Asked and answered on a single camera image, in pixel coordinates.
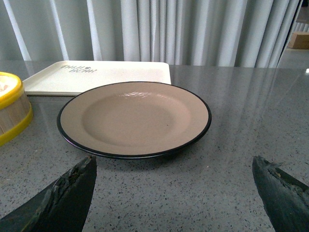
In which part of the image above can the grey pleated curtain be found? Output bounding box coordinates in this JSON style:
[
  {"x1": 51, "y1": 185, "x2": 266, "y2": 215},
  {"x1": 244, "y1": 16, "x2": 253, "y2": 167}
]
[{"x1": 0, "y1": 0, "x2": 301, "y2": 68}]

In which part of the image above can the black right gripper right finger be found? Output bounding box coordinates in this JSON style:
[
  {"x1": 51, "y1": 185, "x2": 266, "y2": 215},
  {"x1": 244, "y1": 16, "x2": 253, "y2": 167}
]
[{"x1": 252, "y1": 156, "x2": 309, "y2": 232}]

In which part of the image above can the yellow rimmed bamboo steamer basket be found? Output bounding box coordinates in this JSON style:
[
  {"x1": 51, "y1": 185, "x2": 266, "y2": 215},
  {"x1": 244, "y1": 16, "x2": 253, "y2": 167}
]
[{"x1": 0, "y1": 72, "x2": 33, "y2": 145}]

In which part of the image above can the brown cardboard box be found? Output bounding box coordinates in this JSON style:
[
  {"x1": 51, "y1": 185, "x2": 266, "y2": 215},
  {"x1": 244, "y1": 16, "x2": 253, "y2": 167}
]
[{"x1": 287, "y1": 31, "x2": 309, "y2": 49}]

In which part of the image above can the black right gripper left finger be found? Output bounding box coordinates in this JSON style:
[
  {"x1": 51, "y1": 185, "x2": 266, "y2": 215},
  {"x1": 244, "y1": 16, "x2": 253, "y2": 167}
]
[{"x1": 0, "y1": 156, "x2": 97, "y2": 232}]

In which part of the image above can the beige plate with black rim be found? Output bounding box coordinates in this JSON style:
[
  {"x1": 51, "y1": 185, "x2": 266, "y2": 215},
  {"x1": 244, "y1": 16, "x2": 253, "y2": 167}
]
[{"x1": 57, "y1": 82, "x2": 212, "y2": 159}]

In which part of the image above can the cream rectangular tray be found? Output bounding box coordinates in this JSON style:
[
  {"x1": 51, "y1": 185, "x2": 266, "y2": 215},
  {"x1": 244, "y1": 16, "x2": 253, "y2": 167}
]
[{"x1": 23, "y1": 60, "x2": 171, "y2": 96}]

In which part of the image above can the white steamer liner cloth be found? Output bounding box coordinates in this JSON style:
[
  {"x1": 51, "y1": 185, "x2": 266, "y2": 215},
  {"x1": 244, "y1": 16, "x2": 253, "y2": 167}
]
[{"x1": 0, "y1": 75, "x2": 15, "y2": 97}]

